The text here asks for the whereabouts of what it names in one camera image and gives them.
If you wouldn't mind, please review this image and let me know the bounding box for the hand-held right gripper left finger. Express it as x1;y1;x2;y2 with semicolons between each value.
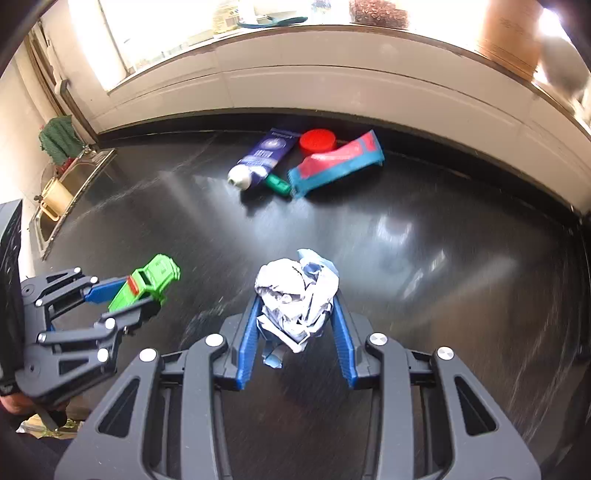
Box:
54;295;262;480

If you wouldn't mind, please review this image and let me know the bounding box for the white stone mortar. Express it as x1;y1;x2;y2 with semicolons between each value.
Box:
538;32;591;100

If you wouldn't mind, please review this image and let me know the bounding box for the jar of red beans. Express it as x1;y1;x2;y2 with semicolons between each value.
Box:
348;0;411;29

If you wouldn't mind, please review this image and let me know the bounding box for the wooden utensil holder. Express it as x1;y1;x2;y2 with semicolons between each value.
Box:
478;0;546;79

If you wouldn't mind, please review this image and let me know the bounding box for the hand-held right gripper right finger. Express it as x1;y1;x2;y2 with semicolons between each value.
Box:
330;295;542;480

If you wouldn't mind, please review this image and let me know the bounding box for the blue and white tube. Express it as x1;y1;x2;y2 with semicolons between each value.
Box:
228;128;296;191

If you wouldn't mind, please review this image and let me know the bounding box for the steel sink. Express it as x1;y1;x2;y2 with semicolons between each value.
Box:
28;148;117;261

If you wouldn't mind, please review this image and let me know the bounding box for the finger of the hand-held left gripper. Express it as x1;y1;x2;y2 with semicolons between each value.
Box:
21;267;134;333
38;296;158;371

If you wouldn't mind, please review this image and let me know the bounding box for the red round lid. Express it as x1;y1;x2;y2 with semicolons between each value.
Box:
299;129;338;155

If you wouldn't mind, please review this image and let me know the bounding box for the white paper ball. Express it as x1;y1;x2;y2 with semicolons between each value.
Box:
254;249;340;369

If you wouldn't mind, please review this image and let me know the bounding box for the small green cap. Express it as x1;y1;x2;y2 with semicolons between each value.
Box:
264;174;293;195

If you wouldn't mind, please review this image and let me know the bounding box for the green carton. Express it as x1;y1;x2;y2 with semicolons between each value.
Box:
108;254;182;312

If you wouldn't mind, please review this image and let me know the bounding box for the yellow pot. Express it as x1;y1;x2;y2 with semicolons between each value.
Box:
39;178;75;221

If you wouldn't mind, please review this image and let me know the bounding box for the black plastic crate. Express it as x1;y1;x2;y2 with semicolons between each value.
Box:
0;199;24;370

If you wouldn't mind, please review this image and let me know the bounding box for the green cloth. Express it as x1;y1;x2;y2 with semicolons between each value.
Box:
38;115;86;166

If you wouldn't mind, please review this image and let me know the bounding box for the dish soap bottle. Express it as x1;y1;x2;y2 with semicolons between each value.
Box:
211;0;241;34

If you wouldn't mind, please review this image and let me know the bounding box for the red and blue packet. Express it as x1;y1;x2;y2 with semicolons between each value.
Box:
287;130;385;200

